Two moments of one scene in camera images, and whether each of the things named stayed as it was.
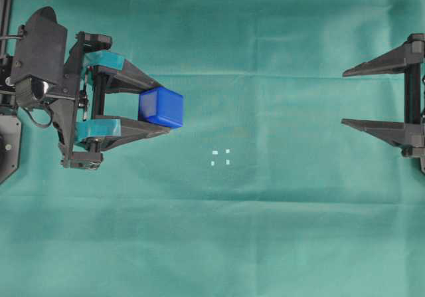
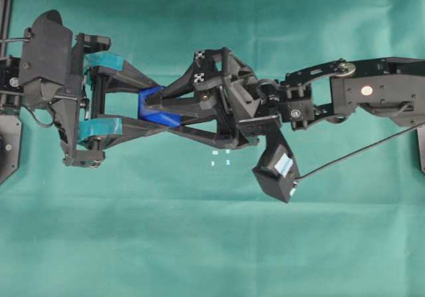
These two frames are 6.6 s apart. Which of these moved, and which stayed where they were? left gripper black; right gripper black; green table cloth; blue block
Moved: right gripper black
Stayed: blue block; left gripper black; green table cloth
